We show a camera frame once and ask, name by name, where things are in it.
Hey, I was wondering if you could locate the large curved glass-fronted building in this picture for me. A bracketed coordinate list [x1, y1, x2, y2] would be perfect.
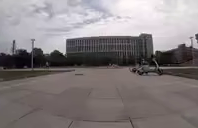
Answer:
[65, 32, 155, 66]

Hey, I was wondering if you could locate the grey concrete paved plaza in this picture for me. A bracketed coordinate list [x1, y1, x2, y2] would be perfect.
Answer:
[0, 67, 198, 128]

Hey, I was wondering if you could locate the pale scooter vehicle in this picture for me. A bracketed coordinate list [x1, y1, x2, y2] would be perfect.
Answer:
[130, 56, 165, 76]

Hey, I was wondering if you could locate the tall pale lamp pole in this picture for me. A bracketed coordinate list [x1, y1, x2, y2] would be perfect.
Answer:
[30, 38, 36, 70]

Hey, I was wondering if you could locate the long row of trees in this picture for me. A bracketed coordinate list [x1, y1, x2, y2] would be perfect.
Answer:
[0, 47, 135, 69]

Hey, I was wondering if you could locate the low brownish building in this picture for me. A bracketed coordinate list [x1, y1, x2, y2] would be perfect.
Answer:
[155, 43, 198, 65]

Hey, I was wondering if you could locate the grass area with kerb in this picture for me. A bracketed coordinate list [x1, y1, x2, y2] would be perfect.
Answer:
[0, 69, 75, 84]

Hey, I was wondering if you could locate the distant chimney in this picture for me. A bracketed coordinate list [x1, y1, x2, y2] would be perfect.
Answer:
[11, 39, 17, 56]

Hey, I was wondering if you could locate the thin lamp pole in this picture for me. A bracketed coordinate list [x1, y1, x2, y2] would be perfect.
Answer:
[188, 36, 195, 66]

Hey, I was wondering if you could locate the grass strip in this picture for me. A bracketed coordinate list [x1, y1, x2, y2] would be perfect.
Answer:
[161, 67, 198, 83]

